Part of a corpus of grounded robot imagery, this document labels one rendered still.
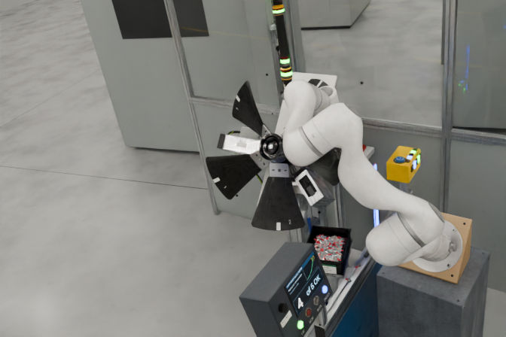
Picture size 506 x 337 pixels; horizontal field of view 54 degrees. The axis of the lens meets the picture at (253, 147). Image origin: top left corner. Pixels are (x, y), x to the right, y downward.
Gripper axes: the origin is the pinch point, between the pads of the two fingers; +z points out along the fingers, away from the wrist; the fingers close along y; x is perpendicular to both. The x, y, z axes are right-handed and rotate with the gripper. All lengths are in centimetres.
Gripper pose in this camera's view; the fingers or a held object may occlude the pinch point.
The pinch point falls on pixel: (340, 153)
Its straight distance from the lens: 199.0
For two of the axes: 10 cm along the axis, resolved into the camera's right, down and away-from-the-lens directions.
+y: -8.2, -1.6, 5.5
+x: -4.8, 7.0, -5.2
